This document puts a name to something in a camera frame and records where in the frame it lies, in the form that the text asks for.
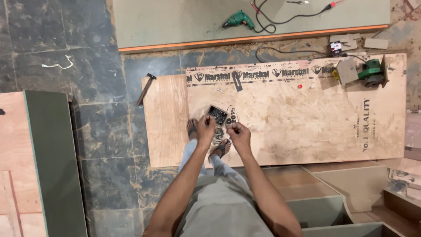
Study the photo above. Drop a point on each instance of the person's right hand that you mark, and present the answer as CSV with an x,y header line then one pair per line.
x,y
240,135

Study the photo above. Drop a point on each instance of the person's left hand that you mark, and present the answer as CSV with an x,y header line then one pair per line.
x,y
206,129

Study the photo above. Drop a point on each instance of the person's left fingers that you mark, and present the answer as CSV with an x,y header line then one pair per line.
x,y
206,119

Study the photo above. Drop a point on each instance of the person's right fingers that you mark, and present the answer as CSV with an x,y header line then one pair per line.
x,y
234,127

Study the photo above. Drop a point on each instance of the box of dark screws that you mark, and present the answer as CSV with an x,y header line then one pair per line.
x,y
217,115

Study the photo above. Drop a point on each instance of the plain light plywood board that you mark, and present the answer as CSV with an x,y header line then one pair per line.
x,y
164,121

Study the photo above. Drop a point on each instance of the light blue jeans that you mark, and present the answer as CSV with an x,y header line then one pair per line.
x,y
218,168

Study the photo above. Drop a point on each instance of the large printed plywood sheet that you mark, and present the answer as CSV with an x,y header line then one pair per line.
x,y
296,118

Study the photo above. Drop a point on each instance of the grey shirt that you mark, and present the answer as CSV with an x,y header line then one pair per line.
x,y
220,210

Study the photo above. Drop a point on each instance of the grey board with orange edge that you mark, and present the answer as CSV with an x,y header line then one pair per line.
x,y
184,23

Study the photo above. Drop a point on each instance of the green electric drill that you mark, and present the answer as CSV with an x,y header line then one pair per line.
x,y
239,19

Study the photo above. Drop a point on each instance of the grey laminated wooden cabinet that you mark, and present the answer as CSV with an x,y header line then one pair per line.
x,y
335,197

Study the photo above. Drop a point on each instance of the small grey board piece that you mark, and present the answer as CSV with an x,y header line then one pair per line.
x,y
347,70

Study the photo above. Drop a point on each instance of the red white black small box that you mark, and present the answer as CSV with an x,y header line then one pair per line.
x,y
335,48

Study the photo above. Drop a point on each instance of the heap of small wood offcuts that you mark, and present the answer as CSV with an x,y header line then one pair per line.
x,y
348,40

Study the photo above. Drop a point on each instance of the green wood trimmer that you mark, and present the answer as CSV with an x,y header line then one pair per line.
x,y
372,72

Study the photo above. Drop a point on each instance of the white paper strip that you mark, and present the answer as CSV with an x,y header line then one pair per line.
x,y
59,65

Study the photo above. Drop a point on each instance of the green laminated board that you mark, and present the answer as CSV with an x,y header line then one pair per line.
x,y
54,164

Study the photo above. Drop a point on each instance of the grey rectangular wood offcut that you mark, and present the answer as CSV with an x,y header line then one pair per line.
x,y
376,43

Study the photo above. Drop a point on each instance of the printed plywood scrap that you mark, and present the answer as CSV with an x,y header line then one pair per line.
x,y
405,176

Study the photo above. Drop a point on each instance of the brown wooden plank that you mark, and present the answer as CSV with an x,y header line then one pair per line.
x,y
413,135

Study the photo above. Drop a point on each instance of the plywood panel with red line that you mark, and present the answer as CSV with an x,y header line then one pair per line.
x,y
16,164

